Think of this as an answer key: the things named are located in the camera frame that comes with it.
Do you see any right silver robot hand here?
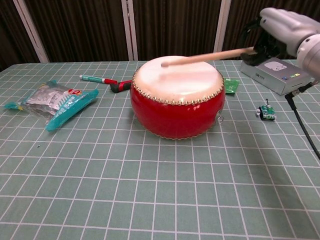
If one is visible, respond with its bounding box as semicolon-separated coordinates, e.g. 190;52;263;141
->
237;7;320;67

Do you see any wooden drumstick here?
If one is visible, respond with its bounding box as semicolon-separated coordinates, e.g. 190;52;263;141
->
161;46;255;68

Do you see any red and white drum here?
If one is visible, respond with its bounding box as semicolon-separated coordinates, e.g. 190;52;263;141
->
129;55;225;140

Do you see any dark ribbed partition panel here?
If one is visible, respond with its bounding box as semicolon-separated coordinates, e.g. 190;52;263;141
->
23;0;130;63
221;0;320;61
132;0;222;61
0;0;41;72

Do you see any silver product box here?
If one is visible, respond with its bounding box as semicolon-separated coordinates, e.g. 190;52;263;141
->
239;56;313;96

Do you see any green sachet packet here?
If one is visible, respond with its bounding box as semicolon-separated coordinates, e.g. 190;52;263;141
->
223;77;240;95

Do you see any small green circuit module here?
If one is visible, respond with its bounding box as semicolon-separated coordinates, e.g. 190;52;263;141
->
256;98;278;123

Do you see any red and black claw hammer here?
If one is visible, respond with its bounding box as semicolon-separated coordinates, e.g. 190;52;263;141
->
109;79;133;94

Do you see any green and red marker pen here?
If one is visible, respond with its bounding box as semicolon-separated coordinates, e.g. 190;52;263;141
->
79;74;118;86

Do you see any green checked tablecloth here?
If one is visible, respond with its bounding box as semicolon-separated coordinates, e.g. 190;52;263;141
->
0;59;320;240

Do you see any teal and silver snack bag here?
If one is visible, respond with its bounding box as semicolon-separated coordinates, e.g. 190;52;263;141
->
3;79;99;133

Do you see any white partition frame post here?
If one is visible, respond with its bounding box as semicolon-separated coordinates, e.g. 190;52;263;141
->
12;0;50;63
121;0;139;61
213;0;232;61

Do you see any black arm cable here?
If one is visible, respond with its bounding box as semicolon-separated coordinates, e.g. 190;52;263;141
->
284;81;320;160

